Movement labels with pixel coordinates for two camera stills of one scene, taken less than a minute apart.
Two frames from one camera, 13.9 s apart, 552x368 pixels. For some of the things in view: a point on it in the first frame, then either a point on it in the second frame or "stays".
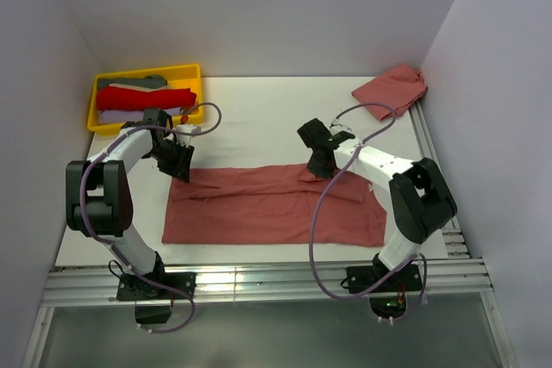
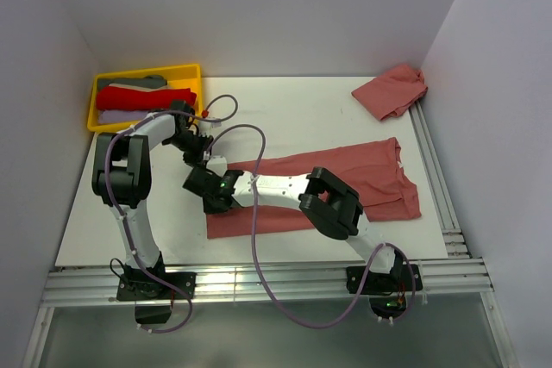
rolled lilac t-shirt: (129, 115) stays
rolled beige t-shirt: (139, 87) stays
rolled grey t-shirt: (152, 81) stays
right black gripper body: (314, 166) to (210, 208)
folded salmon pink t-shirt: (398, 88) stays
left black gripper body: (172, 158) to (193, 146)
